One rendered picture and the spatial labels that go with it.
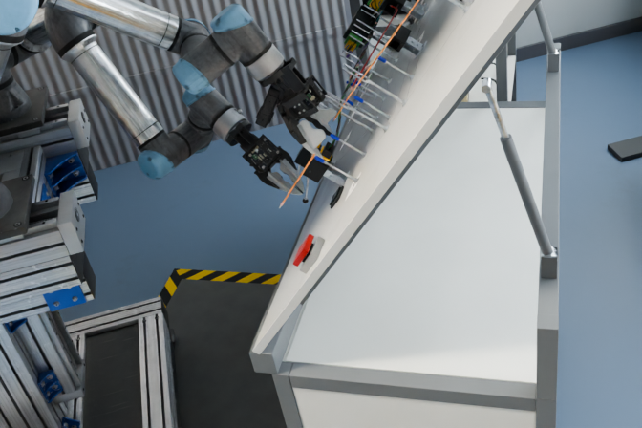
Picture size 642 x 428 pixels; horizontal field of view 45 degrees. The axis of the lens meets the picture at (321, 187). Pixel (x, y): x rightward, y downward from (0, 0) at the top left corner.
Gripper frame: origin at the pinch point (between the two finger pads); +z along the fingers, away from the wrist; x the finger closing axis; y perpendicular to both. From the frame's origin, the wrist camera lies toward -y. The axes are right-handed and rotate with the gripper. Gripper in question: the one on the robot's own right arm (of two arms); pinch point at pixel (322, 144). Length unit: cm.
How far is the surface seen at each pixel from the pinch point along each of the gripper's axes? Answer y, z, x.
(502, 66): 10, 44, 91
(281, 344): -23.7, 26.6, -27.6
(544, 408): 23, 59, -31
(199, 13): -136, -10, 185
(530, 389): 21, 56, -29
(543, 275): 32, 39, -16
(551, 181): 31, 41, 16
